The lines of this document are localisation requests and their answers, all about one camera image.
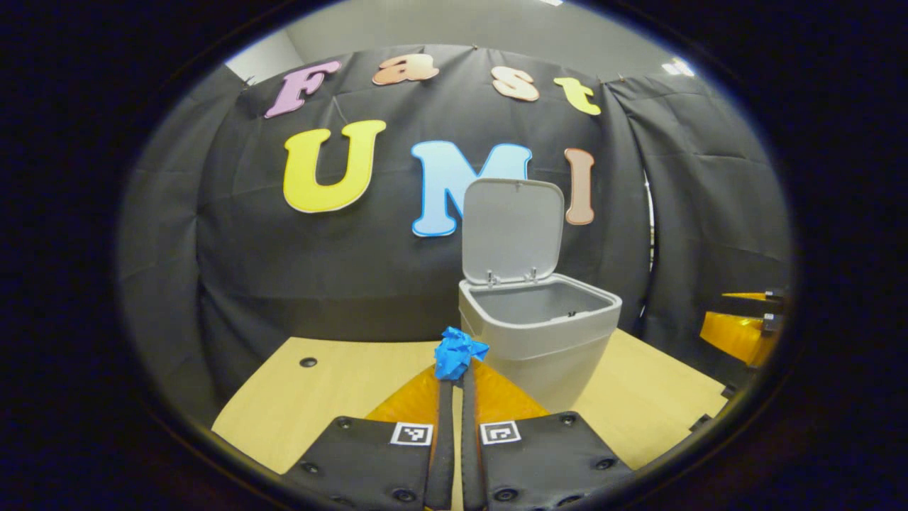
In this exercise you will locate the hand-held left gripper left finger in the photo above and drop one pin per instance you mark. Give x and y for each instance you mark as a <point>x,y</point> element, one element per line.
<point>441,454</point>

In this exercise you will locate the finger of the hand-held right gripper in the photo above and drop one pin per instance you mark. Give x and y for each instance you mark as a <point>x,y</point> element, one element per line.
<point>738,337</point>
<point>752,301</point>

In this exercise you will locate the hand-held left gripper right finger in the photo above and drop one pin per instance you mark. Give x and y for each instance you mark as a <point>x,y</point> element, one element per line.
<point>469,454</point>

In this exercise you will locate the blue paper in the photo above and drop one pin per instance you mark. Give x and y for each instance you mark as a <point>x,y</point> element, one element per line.
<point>454,351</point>

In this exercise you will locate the white desktop garbage bin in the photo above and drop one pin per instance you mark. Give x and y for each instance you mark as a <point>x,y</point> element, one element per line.
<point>546,341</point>

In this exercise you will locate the light wooden desktop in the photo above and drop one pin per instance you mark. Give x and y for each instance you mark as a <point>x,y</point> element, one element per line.
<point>319,404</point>

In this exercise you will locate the black backdrop cloth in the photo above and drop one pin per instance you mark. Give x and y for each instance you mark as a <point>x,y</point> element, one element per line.
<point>319,270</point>

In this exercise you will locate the small ceiling light panel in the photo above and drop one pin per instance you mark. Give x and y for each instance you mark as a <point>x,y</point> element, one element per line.
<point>677,67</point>

